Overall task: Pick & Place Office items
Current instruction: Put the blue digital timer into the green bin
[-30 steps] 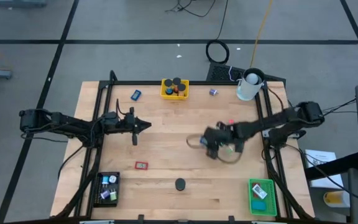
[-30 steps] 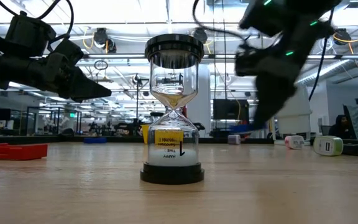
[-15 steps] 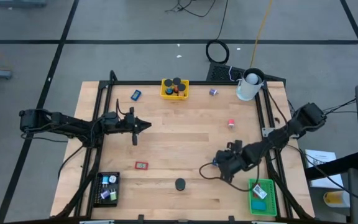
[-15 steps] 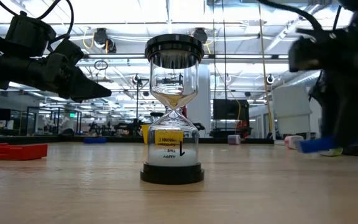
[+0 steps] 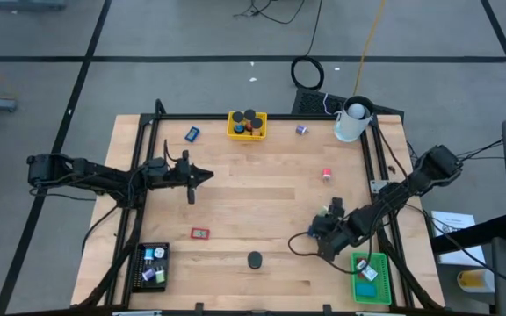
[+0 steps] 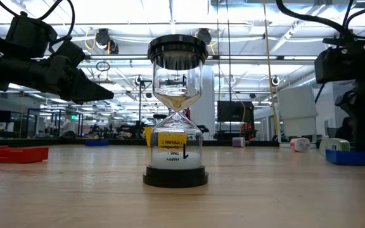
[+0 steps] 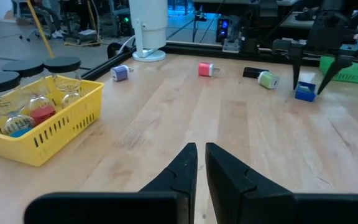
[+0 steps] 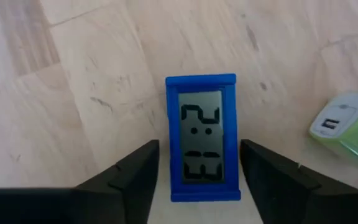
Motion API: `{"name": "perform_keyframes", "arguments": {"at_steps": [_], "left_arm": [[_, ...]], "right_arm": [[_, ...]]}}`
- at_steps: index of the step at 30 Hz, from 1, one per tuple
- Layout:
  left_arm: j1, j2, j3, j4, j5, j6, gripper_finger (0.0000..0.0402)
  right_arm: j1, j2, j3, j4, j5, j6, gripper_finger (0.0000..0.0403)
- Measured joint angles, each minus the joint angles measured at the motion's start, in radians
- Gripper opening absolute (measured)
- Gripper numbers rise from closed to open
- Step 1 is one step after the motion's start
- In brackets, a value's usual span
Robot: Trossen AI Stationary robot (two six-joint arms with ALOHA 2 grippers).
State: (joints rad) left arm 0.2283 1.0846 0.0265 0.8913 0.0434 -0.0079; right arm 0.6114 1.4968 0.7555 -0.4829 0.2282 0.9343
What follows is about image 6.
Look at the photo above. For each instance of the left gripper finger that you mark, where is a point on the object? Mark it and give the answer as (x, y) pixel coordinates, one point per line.
(89, 90)

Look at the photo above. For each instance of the blue digital timer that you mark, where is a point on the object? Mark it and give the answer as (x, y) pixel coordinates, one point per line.
(347, 157)
(97, 142)

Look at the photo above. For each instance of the green USB wall charger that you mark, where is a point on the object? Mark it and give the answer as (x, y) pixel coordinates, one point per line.
(334, 145)

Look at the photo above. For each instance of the pink USB wall charger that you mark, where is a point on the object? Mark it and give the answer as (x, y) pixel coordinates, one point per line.
(300, 145)

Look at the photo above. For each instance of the red digital timer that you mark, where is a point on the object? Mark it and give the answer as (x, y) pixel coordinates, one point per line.
(14, 155)

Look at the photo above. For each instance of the person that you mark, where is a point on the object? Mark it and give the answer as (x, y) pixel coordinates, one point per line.
(344, 130)

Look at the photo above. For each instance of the black ceiling fixture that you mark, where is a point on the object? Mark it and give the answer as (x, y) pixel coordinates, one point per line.
(103, 38)
(204, 35)

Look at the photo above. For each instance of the white sand hourglass black caps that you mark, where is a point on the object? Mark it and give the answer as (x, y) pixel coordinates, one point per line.
(175, 177)

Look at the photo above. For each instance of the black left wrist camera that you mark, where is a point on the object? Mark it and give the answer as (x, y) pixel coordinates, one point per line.
(30, 35)

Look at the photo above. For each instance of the purple USB wall charger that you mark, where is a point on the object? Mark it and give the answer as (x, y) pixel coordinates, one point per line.
(239, 142)

